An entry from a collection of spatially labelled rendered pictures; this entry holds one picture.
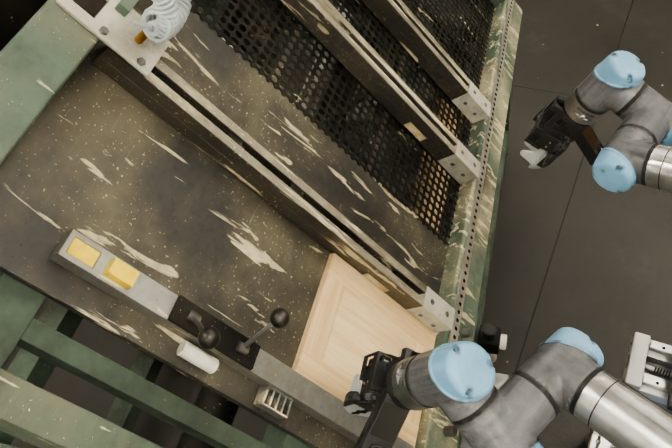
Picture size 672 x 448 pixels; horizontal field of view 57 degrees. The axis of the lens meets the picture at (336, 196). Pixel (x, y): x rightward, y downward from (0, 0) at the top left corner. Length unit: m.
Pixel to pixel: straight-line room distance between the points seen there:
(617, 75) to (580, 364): 0.56
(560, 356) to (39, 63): 0.91
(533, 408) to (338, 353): 0.65
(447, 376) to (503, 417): 0.10
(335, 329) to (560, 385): 0.67
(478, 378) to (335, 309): 0.67
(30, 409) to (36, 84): 0.50
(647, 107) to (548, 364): 0.56
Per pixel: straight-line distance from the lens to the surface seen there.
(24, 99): 1.09
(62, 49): 1.15
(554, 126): 1.37
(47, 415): 1.05
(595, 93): 1.26
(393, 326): 1.58
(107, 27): 1.20
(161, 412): 1.24
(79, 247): 1.11
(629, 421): 0.87
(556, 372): 0.90
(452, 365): 0.81
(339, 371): 1.43
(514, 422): 0.87
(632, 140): 1.19
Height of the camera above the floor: 2.42
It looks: 49 degrees down
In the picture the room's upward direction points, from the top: 16 degrees counter-clockwise
